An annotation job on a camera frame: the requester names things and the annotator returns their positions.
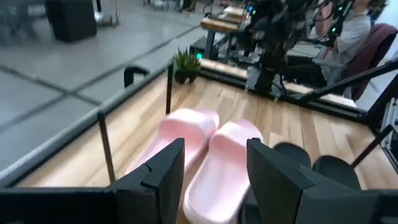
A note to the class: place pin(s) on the dark red office chair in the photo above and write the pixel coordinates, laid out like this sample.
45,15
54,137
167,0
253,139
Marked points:
373,53

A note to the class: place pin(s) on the potted green plant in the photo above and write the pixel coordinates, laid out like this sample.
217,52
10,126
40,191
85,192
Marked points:
186,67

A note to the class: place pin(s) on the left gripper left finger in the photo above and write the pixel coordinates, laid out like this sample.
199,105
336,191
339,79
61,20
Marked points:
155,193

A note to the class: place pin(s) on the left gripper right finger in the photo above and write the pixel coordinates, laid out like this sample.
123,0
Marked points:
280,193

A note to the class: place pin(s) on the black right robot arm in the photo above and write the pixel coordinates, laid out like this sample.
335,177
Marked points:
270,62

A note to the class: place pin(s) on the black slide sandal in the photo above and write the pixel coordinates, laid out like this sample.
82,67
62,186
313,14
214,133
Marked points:
292,154
337,171

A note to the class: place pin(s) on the black aluminium table frame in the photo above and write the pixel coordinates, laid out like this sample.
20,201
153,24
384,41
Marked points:
46,149

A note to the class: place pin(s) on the wooden shelf with black frame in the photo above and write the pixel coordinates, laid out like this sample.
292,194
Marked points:
169,93

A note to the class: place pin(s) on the black cabinet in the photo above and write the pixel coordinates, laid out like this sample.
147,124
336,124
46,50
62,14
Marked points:
71,18

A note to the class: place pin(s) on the person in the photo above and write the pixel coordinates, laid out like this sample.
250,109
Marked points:
351,34

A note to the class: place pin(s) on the wooden background table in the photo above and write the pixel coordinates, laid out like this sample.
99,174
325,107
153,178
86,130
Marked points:
217,25

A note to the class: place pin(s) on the pink slide sandal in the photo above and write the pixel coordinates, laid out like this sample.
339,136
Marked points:
217,174
186,127

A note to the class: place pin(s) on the silver metal bracket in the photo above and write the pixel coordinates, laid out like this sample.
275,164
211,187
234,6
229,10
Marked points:
391,124

